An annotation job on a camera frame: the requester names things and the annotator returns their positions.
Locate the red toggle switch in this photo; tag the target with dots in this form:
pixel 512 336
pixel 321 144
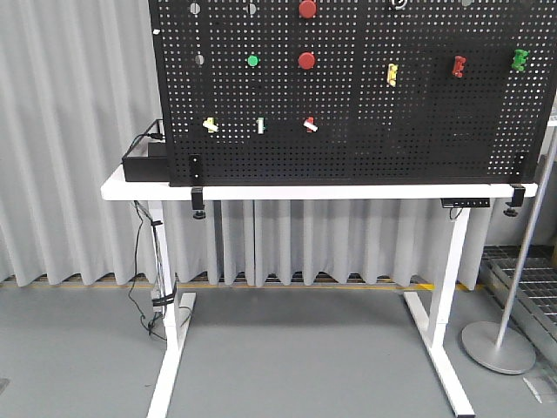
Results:
pixel 310 125

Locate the yellow toggle switch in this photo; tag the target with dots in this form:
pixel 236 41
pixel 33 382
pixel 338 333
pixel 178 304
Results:
pixel 210 125

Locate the black perforated pegboard panel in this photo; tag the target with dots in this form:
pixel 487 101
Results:
pixel 431 128

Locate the black open box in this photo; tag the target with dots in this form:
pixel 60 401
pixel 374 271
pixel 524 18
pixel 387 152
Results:
pixel 146 160

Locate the green round button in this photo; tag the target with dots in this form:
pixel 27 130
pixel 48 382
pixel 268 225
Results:
pixel 253 60

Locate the lower red round button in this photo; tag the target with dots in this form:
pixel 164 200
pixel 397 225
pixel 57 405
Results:
pixel 307 60

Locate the red round button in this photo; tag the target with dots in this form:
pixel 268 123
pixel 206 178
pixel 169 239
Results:
pixel 308 9
pixel 307 60

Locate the yellow plastic clip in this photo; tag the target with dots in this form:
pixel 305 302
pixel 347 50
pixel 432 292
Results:
pixel 392 72

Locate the black desk control panel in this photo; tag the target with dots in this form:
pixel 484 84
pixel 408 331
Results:
pixel 465 202

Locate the upper red round button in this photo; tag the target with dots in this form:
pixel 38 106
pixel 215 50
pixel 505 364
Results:
pixel 308 9

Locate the red plastic clip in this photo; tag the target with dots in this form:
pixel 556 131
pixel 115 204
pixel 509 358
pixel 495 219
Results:
pixel 458 66

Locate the grey curtain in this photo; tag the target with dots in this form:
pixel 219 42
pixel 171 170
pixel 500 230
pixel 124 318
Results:
pixel 78 82

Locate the grey floor stand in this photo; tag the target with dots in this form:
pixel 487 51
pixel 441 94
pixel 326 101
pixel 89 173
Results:
pixel 494 346

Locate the metal floor grate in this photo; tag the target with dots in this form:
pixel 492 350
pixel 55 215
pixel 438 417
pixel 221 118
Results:
pixel 534 307

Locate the green plastic clip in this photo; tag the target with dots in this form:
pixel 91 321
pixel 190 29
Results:
pixel 520 60

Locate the green toggle switch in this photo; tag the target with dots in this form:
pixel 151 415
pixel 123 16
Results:
pixel 260 125

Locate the left black clamp bracket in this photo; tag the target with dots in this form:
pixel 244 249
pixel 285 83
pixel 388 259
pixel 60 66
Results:
pixel 196 172

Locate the black clamp bracket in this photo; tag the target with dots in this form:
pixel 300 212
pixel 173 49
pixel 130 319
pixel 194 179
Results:
pixel 196 172
pixel 519 190

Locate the white desk frame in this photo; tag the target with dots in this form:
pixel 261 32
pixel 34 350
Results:
pixel 431 323

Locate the right black clamp bracket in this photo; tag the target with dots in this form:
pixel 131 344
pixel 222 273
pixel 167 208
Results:
pixel 519 190

